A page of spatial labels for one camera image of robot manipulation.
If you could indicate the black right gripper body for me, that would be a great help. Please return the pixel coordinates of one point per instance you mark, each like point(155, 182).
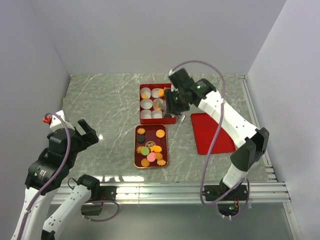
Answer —
point(174, 102)

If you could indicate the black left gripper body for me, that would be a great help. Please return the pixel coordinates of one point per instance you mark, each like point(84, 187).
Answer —
point(81, 144)

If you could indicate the orange round cookie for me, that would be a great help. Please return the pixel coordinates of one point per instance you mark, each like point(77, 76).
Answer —
point(161, 93)

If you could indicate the silver slotted tongs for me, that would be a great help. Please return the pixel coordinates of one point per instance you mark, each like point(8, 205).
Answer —
point(176, 112)

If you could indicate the black white sandwich cookie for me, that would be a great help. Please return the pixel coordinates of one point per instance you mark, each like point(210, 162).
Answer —
point(167, 115)

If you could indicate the red box lid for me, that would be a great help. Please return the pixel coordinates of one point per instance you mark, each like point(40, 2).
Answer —
point(204, 129)

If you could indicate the large round waffle biscuit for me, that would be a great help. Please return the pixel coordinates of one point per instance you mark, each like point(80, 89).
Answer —
point(144, 96)

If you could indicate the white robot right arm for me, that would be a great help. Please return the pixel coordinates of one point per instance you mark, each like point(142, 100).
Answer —
point(250, 141)

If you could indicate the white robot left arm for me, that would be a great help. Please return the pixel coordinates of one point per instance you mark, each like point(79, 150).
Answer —
point(45, 177)

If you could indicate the white paper cup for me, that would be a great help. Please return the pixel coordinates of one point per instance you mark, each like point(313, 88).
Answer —
point(158, 100)
point(146, 104)
point(154, 93)
point(146, 90)
point(146, 114)
point(156, 114)

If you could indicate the red cookie box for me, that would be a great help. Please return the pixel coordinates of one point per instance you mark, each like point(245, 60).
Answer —
point(164, 121)

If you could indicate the orange swirl cookie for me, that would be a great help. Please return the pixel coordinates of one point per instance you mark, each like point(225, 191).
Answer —
point(139, 149)

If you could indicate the round orange sandwich biscuit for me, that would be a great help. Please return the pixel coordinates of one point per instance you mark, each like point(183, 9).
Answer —
point(160, 133)

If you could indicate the orange flower cookie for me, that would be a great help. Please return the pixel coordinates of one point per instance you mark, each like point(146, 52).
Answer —
point(141, 131)

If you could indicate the green macaron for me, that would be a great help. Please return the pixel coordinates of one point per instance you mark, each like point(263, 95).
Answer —
point(145, 151)

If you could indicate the orange chip cookie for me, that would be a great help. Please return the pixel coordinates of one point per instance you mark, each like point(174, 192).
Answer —
point(144, 163)

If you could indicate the dark red gold-rimmed tray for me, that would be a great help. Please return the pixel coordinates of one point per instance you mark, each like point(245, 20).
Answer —
point(150, 140)

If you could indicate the pink macaron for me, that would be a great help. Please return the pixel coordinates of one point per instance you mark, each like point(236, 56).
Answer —
point(151, 157)

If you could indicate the orange cookie tray corner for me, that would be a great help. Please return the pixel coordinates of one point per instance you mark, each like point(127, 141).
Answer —
point(161, 162)

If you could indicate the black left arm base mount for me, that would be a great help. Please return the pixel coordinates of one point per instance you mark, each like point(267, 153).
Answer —
point(104, 193)

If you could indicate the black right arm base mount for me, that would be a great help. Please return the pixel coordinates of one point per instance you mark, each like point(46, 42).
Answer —
point(230, 203)

